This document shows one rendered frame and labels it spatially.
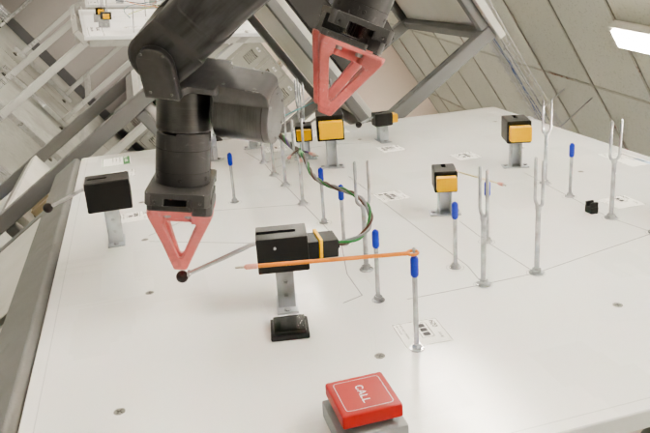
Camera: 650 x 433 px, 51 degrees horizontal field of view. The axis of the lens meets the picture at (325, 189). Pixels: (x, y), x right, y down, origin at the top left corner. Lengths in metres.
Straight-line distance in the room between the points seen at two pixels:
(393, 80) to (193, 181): 8.58
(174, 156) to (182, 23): 0.15
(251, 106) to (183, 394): 0.28
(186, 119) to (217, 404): 0.27
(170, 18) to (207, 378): 0.33
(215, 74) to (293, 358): 0.29
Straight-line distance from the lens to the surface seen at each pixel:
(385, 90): 9.24
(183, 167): 0.71
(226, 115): 0.67
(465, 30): 1.94
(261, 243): 0.74
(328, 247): 0.76
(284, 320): 0.74
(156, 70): 0.65
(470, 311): 0.77
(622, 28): 4.54
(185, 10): 0.61
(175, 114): 0.70
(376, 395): 0.57
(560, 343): 0.72
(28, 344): 0.81
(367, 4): 0.69
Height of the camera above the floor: 1.19
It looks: 1 degrees up
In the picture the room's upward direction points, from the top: 48 degrees clockwise
